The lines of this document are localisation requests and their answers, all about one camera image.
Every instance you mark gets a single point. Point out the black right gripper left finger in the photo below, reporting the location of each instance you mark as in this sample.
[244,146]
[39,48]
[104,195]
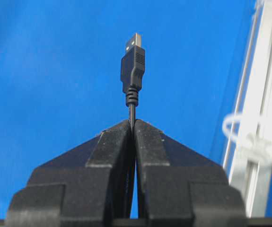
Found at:
[84,187]

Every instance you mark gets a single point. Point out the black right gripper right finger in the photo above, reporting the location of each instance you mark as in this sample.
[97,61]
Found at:
[178,187]

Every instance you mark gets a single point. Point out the white zip tie loop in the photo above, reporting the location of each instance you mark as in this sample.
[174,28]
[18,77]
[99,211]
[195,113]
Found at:
[250,146]

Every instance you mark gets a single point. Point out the blue cloth mat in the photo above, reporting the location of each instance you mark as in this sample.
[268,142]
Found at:
[60,81]

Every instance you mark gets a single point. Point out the aluminium extrusion frame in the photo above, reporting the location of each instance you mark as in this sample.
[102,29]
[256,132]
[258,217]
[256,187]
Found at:
[254,97]

